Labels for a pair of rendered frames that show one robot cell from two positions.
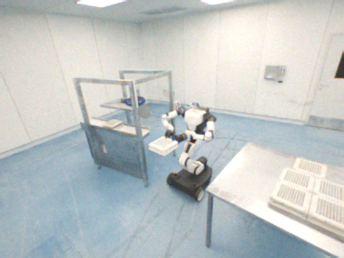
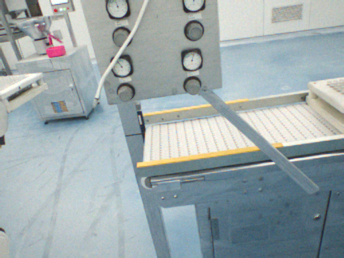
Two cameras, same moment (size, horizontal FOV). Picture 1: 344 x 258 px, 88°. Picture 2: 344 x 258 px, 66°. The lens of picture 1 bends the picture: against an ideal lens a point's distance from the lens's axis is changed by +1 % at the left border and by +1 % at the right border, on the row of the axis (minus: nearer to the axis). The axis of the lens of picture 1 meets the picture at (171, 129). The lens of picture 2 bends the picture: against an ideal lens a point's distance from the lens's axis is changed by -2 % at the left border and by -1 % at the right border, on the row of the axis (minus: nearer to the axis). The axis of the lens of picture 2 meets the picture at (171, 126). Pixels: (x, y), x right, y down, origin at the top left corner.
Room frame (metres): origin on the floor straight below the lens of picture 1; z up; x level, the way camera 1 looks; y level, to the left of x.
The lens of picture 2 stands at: (3.01, 0.18, 1.26)
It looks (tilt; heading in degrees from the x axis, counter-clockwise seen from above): 28 degrees down; 152
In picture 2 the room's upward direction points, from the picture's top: 9 degrees counter-clockwise
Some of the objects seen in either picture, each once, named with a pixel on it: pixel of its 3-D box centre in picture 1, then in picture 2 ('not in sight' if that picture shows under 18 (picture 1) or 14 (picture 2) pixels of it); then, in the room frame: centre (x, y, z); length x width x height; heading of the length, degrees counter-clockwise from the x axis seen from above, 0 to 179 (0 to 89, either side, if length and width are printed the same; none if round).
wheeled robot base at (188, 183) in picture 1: (193, 173); not in sight; (2.24, -0.32, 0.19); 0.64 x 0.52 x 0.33; 137
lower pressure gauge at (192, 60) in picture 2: not in sight; (191, 60); (2.63, 0.45, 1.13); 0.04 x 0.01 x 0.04; 60
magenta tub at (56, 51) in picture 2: not in sight; (56, 51); (-0.05, 0.62, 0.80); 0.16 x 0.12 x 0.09; 54
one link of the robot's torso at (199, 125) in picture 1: (196, 119); not in sight; (2.30, -0.36, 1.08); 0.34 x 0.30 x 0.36; 47
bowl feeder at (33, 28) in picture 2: not in sight; (45, 35); (-0.37, 0.61, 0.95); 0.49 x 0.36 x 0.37; 54
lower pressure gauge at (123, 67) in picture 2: not in sight; (121, 66); (2.57, 0.34, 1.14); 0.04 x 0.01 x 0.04; 60
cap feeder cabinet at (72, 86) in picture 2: not in sight; (63, 84); (-0.30, 0.61, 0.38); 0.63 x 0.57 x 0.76; 54
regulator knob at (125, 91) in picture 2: not in sight; (124, 91); (2.57, 0.34, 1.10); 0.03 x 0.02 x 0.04; 60
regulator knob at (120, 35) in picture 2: not in sight; (121, 35); (2.58, 0.35, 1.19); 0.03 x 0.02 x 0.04; 60
